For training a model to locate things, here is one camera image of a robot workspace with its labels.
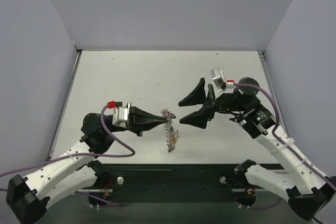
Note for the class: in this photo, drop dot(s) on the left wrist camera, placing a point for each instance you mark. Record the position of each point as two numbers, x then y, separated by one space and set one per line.
121 113

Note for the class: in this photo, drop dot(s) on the silver round keyring disc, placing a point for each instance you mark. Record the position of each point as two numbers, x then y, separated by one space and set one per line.
169 129

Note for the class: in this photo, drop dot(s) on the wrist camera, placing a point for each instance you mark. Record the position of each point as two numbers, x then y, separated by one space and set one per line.
220 81
121 113

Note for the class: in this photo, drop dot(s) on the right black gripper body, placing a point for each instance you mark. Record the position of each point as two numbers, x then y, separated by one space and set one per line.
210 100

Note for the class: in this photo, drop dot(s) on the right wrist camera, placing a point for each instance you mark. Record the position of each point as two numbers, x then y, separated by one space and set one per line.
220 81

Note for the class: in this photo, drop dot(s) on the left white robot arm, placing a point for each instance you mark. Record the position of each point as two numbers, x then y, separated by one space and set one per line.
30 196

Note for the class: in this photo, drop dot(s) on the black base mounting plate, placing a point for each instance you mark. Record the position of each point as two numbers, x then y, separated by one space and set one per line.
173 183

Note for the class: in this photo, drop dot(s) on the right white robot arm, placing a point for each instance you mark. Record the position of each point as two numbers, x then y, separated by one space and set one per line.
304 187

